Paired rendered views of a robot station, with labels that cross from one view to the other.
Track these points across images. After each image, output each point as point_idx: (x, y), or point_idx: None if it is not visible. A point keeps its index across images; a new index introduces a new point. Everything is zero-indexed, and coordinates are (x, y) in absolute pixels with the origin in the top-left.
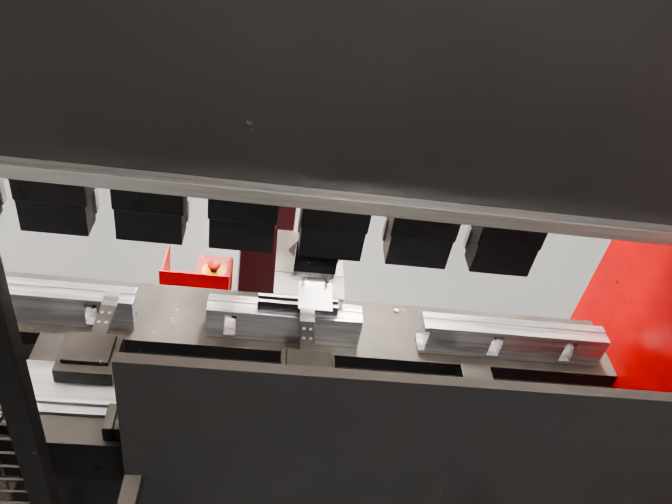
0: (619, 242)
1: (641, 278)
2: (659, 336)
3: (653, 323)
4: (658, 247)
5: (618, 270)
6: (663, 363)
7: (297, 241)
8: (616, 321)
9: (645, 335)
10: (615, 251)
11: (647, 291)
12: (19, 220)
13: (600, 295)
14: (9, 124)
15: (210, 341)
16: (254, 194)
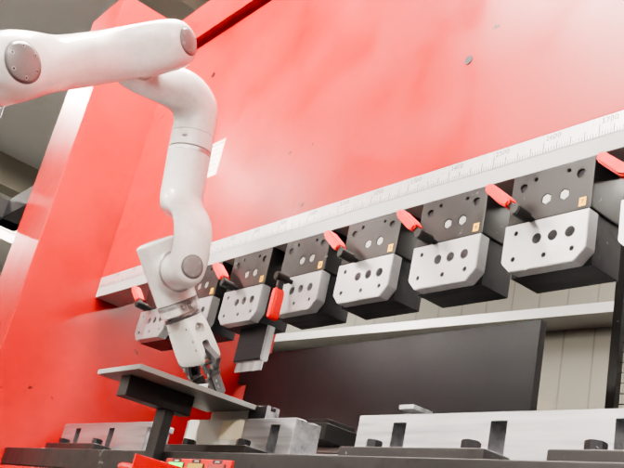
0: (15, 350)
1: (66, 367)
2: (111, 399)
3: (99, 394)
4: (75, 332)
5: (27, 376)
6: (125, 416)
7: (211, 346)
8: (48, 422)
9: (95, 409)
10: (12, 361)
11: (79, 373)
12: (509, 282)
13: (8, 414)
14: None
15: None
16: None
